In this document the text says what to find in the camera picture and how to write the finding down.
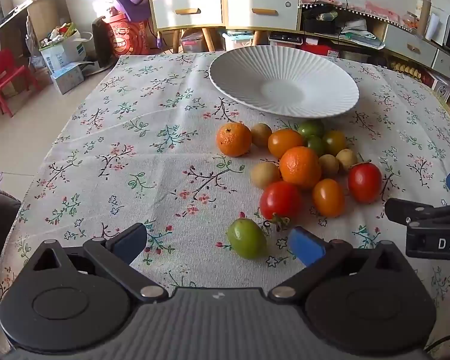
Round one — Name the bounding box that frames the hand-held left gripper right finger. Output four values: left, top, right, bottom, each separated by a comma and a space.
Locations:
268, 227, 411, 302

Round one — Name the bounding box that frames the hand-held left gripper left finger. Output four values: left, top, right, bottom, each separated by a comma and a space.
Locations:
33, 223, 169, 304

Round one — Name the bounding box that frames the red tomato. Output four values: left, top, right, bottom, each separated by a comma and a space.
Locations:
260, 181, 302, 229
347, 161, 382, 204

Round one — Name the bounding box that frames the orange tomato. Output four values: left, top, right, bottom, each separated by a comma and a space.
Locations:
312, 178, 346, 218
268, 129, 304, 159

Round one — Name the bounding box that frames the green lime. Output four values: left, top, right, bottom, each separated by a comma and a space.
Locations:
227, 218, 268, 259

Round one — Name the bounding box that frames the mandarin orange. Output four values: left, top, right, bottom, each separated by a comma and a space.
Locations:
279, 146, 322, 190
215, 122, 253, 157

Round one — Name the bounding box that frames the longan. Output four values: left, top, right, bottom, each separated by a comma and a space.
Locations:
250, 123, 272, 148
318, 154, 340, 179
250, 161, 282, 190
336, 149, 358, 173

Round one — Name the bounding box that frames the green tomato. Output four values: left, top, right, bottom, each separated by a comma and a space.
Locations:
305, 136, 326, 157
297, 119, 325, 139

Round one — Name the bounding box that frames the yellow-green tomato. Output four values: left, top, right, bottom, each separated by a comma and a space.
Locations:
322, 130, 347, 157

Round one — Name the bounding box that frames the white ribbed plate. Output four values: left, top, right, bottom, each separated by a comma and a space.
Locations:
209, 45, 361, 118

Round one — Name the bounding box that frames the floral tablecloth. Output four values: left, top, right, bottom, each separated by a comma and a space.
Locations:
0, 50, 450, 357

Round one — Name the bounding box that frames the pile of snack packages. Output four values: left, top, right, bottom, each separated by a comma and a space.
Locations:
420, 69, 450, 119

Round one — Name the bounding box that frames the narrow low cabinet drawer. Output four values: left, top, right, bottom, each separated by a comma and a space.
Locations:
433, 49, 450, 85

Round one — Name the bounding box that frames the row of yellow pieces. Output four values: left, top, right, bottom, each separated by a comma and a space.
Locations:
392, 62, 422, 80

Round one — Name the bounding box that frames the wide low cabinet drawer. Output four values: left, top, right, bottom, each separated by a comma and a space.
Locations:
383, 25, 437, 69

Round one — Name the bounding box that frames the cardboard tube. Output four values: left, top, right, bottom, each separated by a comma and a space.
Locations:
416, 0, 432, 36

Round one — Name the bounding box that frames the low wooden cabinet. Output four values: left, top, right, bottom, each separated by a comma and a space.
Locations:
300, 4, 450, 87

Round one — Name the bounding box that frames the white appliance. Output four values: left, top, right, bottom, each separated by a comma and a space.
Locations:
429, 0, 450, 46

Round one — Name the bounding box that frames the light blue carton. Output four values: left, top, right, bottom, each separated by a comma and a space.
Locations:
51, 62, 85, 95

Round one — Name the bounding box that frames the pile of papers and bags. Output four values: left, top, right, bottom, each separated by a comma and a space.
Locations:
337, 19, 387, 49

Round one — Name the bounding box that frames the red box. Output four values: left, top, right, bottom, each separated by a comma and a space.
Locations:
303, 43, 338, 59

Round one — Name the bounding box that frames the white printed carton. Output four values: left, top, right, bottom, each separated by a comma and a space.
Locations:
38, 26, 95, 74

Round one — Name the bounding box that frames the black flat appliance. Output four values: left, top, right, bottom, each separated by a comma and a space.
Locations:
92, 17, 118, 69

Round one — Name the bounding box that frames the red printed bucket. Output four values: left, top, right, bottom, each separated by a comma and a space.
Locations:
102, 12, 151, 58

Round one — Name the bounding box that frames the clear storage box dark lid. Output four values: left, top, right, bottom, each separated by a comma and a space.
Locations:
269, 33, 304, 50

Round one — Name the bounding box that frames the black bag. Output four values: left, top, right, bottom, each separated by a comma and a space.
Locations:
303, 7, 339, 34

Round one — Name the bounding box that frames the clear storage box blue lid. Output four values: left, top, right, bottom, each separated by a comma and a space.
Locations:
222, 31, 254, 51

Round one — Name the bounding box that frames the red plastic chair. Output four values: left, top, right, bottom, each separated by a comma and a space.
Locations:
0, 49, 42, 118

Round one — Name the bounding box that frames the white drawer with round sticker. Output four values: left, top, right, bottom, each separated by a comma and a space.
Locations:
227, 0, 301, 31

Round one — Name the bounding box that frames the white cabinet drawer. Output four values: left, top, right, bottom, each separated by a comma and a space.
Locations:
152, 0, 224, 30

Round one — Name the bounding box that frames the wooden bookshelf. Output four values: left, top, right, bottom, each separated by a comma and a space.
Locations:
0, 0, 66, 68

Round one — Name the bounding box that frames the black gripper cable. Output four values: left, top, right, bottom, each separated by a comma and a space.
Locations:
427, 333, 450, 355

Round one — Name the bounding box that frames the black socket cable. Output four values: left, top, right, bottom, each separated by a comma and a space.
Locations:
314, 0, 350, 43

